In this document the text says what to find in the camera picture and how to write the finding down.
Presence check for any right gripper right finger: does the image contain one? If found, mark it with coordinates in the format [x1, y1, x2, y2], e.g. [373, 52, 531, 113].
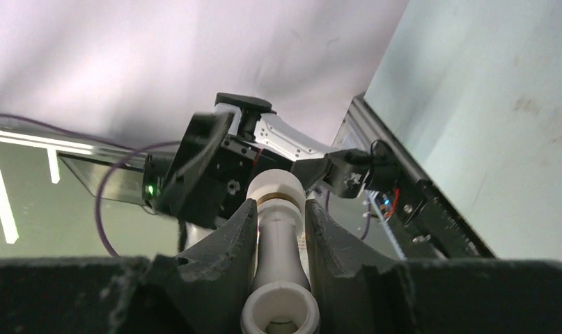
[305, 200, 405, 333]

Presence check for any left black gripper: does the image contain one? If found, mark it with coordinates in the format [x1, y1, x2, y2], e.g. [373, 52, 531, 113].
[156, 112, 292, 228]

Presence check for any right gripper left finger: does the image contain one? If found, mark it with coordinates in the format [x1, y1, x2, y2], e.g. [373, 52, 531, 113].
[151, 199, 257, 333]

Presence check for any white elbow fitting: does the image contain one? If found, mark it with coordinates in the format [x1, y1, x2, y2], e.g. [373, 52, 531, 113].
[247, 169, 306, 214]

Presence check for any white plastic faucet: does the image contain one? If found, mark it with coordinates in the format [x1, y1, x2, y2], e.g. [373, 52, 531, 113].
[240, 199, 320, 333]

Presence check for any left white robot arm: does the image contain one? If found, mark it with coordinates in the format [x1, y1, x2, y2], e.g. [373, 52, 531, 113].
[141, 93, 372, 228]

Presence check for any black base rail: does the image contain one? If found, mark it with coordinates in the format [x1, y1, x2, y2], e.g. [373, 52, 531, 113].
[334, 94, 494, 258]

